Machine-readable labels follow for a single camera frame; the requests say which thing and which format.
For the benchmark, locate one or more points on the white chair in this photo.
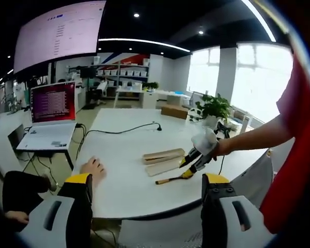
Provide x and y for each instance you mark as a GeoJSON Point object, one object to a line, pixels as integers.
{"type": "Point", "coordinates": [258, 178]}

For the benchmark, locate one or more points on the black desk stand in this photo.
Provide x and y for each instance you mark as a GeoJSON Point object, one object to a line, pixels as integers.
{"type": "Point", "coordinates": [223, 129]}

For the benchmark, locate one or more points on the person's right hand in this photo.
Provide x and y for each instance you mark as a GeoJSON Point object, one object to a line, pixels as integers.
{"type": "Point", "coordinates": [220, 149]}

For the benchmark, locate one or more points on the brown cardboard box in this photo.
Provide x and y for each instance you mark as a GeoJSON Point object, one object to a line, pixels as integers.
{"type": "Point", "coordinates": [174, 111]}

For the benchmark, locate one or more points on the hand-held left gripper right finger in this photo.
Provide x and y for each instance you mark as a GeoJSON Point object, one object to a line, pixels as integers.
{"type": "Point", "coordinates": [222, 219]}

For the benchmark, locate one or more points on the large wall display screen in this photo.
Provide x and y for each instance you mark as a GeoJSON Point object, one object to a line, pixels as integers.
{"type": "Point", "coordinates": [59, 36]}

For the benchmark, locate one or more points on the shelf with white bins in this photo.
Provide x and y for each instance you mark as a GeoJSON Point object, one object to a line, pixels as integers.
{"type": "Point", "coordinates": [124, 71]}

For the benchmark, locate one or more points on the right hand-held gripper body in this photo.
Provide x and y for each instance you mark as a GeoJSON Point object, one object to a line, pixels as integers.
{"type": "Point", "coordinates": [204, 142]}

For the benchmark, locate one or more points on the beige cutlery case lid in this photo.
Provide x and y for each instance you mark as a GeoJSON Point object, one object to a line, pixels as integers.
{"type": "Point", "coordinates": [162, 168]}

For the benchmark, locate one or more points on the white laptop with red screen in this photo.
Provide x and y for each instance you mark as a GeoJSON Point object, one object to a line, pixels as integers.
{"type": "Point", "coordinates": [53, 103]}

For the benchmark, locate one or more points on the green potted plant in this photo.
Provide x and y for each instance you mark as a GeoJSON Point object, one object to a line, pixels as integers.
{"type": "Point", "coordinates": [217, 106]}

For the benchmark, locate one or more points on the person's red shirt torso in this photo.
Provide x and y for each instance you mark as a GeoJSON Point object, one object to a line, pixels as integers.
{"type": "Point", "coordinates": [299, 129]}

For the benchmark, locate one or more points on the beige cutlery case base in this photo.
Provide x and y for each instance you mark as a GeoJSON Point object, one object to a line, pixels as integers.
{"type": "Point", "coordinates": [162, 155]}

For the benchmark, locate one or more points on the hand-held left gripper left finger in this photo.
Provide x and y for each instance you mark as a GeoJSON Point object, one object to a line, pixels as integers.
{"type": "Point", "coordinates": [64, 217]}

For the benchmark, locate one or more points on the dark wooden spoon utensil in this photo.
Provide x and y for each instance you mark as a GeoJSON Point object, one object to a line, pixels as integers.
{"type": "Point", "coordinates": [170, 179]}

